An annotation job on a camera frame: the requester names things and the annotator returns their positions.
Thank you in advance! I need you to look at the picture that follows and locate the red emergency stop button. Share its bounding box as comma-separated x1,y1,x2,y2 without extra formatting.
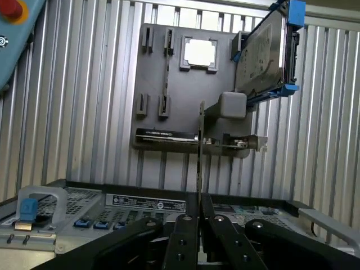
0,0,24,20

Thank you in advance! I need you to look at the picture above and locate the gray parts rack plate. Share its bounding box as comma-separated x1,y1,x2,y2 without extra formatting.
131,23,254,159

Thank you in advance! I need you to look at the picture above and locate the black graphics card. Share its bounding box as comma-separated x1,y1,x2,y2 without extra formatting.
135,128,268,153

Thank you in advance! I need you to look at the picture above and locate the teal teach pendant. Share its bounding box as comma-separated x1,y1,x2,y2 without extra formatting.
0,0,47,91

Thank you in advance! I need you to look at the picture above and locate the gray case crossbar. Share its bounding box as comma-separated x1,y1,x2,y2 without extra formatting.
297,207,360,257

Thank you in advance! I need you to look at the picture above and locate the open black PC case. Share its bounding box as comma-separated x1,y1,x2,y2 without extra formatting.
0,179,360,270

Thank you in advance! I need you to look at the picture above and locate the silver CPU chip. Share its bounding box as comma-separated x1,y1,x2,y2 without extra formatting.
184,39,217,67

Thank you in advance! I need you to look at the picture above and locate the gray case handle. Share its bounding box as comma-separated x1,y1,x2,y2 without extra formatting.
16,184,69,226

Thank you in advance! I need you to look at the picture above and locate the blue latch tab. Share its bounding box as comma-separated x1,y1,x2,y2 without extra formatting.
20,198,39,223

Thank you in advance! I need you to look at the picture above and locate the hard disk with blue brackets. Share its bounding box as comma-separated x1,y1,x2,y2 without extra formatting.
229,0,307,111

